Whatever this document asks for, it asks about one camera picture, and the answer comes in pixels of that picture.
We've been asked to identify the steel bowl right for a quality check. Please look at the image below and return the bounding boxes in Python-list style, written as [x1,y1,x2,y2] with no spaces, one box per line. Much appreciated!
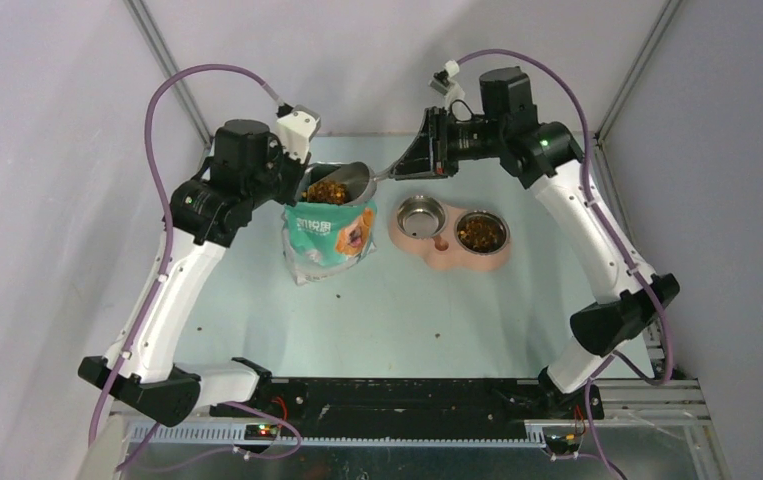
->
[455,211,510,255]

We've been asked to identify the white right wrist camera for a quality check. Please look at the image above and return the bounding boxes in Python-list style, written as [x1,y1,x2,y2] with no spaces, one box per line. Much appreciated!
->
[429,60,465,110]

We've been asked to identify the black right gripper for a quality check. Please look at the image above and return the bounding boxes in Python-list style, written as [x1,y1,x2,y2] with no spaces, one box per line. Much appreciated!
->
[391,106,507,180]

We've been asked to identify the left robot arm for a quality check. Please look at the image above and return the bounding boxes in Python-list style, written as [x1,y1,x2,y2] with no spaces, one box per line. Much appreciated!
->
[78,111,318,427]

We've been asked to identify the pink double bowl stand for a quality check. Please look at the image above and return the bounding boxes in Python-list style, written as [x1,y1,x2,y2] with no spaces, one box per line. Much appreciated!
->
[388,198,511,272]

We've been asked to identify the metal food scoop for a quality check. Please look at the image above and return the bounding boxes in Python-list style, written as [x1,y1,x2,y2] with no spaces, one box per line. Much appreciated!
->
[297,162,390,206]

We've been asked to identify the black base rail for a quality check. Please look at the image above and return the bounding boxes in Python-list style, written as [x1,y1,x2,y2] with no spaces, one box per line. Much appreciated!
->
[247,377,604,441]

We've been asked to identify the steel bowl left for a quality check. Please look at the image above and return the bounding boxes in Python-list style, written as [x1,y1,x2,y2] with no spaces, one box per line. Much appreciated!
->
[395,195,447,239]

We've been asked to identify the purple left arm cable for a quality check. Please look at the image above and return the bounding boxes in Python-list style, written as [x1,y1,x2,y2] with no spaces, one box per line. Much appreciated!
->
[88,63,303,465]

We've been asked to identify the green pet food bag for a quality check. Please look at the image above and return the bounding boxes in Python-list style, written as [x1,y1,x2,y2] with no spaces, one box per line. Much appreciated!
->
[281,198,377,286]

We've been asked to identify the kibble in right bowl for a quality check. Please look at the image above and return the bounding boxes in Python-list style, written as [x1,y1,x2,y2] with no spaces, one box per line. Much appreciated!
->
[457,215,506,254]

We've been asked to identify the steel bowl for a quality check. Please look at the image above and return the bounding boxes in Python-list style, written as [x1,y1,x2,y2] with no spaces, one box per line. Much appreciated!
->
[395,195,447,239]
[455,211,510,255]

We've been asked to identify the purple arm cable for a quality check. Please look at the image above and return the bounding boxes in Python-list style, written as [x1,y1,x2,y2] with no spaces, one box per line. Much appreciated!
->
[453,48,676,480]
[88,63,303,465]

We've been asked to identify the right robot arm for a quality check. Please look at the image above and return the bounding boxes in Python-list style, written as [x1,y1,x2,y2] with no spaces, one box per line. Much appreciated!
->
[386,61,680,418]

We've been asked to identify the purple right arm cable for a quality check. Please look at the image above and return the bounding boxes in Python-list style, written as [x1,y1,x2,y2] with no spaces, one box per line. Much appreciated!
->
[453,48,676,480]

